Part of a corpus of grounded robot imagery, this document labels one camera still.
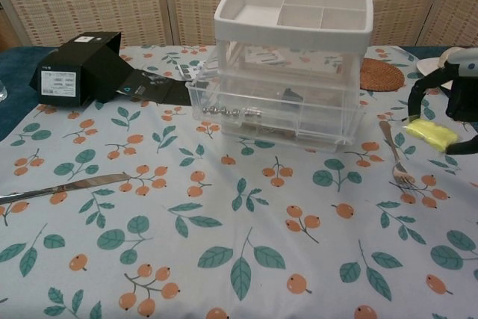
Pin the yellow plastic packet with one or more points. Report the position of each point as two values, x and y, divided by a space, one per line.
429 134

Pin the white plate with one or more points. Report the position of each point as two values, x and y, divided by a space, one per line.
429 67

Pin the floral leaf print tablecloth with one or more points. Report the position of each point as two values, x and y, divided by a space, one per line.
239 222

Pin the black cardboard box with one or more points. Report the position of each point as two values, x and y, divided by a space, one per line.
82 72

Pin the black unfolded cardboard sleeve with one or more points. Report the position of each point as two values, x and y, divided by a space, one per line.
164 91

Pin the black binder clip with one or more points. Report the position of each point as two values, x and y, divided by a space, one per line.
293 95

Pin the silver table knife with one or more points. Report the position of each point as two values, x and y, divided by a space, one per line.
74 185

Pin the round woven rattan coaster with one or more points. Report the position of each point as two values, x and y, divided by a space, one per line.
384 76

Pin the clear plastic storage box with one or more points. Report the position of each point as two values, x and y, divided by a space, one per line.
209 98

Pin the white printed label card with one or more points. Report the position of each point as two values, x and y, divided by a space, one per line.
209 66
190 71

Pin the silver fork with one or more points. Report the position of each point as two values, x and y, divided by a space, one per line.
392 147

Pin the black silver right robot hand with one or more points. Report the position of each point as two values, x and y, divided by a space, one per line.
465 91

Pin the white plastic drawer organizer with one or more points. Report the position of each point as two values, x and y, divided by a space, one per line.
291 29

